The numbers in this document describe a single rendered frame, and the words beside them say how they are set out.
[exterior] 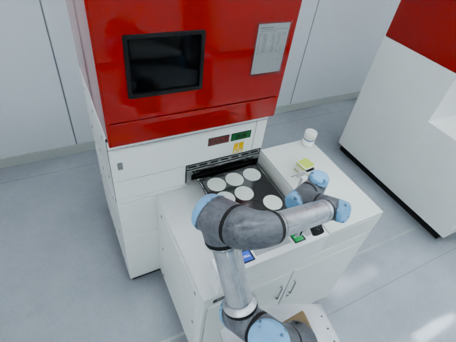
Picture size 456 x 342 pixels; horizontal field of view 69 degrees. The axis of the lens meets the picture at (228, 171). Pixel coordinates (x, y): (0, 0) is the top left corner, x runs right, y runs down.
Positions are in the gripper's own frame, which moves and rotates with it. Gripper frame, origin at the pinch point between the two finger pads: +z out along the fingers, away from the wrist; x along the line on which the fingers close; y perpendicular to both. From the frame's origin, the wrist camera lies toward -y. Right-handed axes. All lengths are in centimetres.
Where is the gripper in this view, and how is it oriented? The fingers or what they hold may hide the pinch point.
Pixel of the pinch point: (298, 235)
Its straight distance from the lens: 150.2
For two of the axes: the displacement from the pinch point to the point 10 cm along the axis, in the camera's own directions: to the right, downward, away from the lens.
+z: -1.1, 7.2, 6.8
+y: -4.4, -6.5, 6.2
